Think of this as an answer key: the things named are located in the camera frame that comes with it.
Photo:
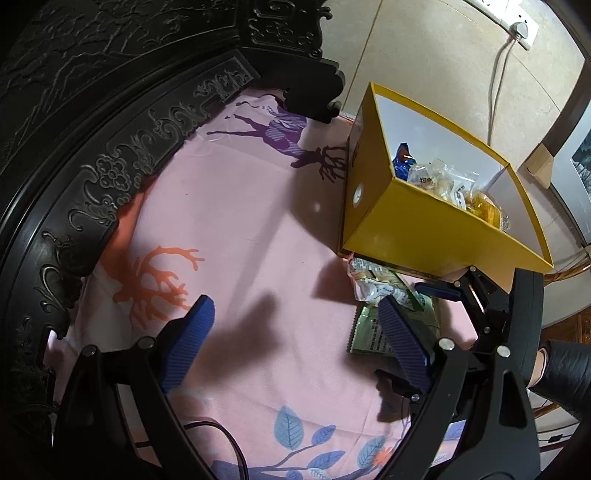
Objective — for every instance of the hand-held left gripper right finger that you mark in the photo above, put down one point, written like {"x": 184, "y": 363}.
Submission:
{"x": 406, "y": 346}

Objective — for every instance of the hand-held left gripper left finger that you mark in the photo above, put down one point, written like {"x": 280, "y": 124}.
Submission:
{"x": 189, "y": 344}

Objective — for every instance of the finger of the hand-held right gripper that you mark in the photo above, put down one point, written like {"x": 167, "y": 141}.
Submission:
{"x": 397, "y": 385}
{"x": 438, "y": 291}

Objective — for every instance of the green snack packet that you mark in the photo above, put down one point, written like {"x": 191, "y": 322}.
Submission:
{"x": 369, "y": 332}

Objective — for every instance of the clear bread roll packet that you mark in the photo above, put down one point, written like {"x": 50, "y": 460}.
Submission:
{"x": 378, "y": 281}

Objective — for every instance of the yellow cardboard box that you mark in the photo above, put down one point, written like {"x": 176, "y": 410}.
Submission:
{"x": 415, "y": 230}

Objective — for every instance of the yellow cake packet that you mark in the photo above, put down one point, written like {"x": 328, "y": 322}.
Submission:
{"x": 489, "y": 210}

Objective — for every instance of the clear nut packet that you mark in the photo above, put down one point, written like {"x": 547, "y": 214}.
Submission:
{"x": 434, "y": 182}

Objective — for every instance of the blue snack packet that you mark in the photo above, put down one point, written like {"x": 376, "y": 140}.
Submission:
{"x": 402, "y": 164}

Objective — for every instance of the person's right forearm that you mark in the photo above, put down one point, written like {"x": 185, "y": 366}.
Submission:
{"x": 568, "y": 374}

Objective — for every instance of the pink floral blanket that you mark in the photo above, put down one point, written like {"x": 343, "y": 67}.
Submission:
{"x": 254, "y": 230}

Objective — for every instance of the cardboard corner protector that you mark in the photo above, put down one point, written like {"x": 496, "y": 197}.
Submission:
{"x": 538, "y": 168}

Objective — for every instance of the framed lotus painting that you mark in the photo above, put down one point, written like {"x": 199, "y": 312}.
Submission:
{"x": 577, "y": 161}

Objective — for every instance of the dark carved wooden bench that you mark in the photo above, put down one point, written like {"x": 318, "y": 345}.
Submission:
{"x": 92, "y": 92}

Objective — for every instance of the white power plug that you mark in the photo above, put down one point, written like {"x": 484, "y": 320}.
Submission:
{"x": 521, "y": 31}

